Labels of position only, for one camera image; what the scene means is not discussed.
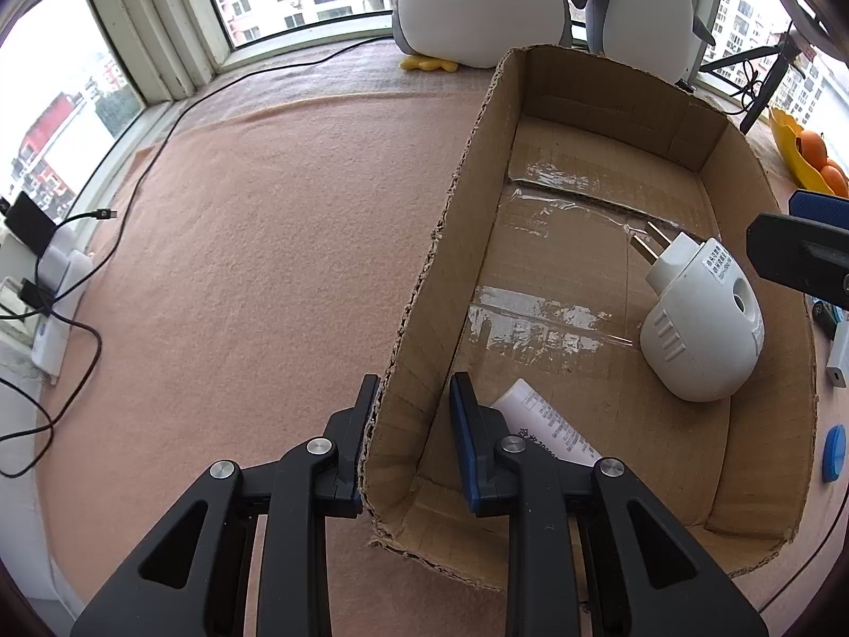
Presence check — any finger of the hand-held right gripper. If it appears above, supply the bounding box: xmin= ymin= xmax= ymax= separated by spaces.
xmin=746 ymin=212 xmax=849 ymax=309
xmin=788 ymin=189 xmax=849 ymax=221

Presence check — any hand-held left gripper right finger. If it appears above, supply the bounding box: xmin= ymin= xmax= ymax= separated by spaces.
xmin=449 ymin=372 xmax=770 ymax=637

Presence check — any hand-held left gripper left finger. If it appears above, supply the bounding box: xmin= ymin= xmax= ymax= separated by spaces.
xmin=70 ymin=373 xmax=380 ymax=637

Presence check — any blue toy car package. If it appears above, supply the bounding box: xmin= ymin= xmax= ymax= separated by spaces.
xmin=810 ymin=297 xmax=843 ymax=339

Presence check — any white usb charger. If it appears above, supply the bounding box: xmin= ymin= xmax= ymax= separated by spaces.
xmin=826 ymin=322 xmax=849 ymax=389

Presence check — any white plug-in device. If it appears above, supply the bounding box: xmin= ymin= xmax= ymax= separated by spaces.
xmin=629 ymin=220 xmax=766 ymax=403

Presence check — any blue round lid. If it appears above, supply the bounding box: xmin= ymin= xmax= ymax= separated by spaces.
xmin=821 ymin=425 xmax=848 ymax=484

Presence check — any cardboard box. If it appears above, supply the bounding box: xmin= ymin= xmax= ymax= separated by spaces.
xmin=358 ymin=45 xmax=820 ymax=591

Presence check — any yellow plastic bowl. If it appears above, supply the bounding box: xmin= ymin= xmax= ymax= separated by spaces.
xmin=769 ymin=106 xmax=849 ymax=196

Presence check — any small white tube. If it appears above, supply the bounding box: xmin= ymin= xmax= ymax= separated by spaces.
xmin=489 ymin=378 xmax=603 ymax=469

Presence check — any black tripod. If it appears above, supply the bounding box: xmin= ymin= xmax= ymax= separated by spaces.
xmin=699 ymin=20 xmax=817 ymax=134

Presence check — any pink felt blanket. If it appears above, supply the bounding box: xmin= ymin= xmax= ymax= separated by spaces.
xmin=33 ymin=36 xmax=849 ymax=637

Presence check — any small penguin plush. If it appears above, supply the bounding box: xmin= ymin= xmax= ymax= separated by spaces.
xmin=568 ymin=0 xmax=717 ymax=84

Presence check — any white power strip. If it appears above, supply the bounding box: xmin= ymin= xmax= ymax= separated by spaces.
xmin=30 ymin=245 xmax=94 ymax=379

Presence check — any small black plug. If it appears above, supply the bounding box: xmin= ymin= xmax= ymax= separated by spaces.
xmin=19 ymin=277 xmax=54 ymax=316

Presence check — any checked cloth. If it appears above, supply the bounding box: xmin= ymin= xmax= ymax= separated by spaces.
xmin=179 ymin=33 xmax=750 ymax=120

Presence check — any black power adapter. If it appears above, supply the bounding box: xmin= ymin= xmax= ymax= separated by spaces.
xmin=0 ymin=191 xmax=59 ymax=256

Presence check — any large penguin plush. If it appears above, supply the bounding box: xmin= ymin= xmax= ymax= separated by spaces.
xmin=370 ymin=0 xmax=604 ymax=74

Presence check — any coiled black cable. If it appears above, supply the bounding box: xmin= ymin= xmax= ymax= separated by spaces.
xmin=726 ymin=56 xmax=764 ymax=114

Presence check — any white ring light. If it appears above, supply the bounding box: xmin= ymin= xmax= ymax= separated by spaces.
xmin=763 ymin=0 xmax=849 ymax=71

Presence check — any looped black cable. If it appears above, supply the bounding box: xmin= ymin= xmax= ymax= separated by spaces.
xmin=0 ymin=315 xmax=103 ymax=479

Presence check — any long black cable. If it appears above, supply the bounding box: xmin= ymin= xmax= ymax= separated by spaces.
xmin=40 ymin=33 xmax=399 ymax=320

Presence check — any black usb cable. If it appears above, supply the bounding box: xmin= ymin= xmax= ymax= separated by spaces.
xmin=46 ymin=209 xmax=120 ymax=243

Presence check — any white window frame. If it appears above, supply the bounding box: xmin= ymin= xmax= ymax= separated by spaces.
xmin=0 ymin=0 xmax=731 ymax=167

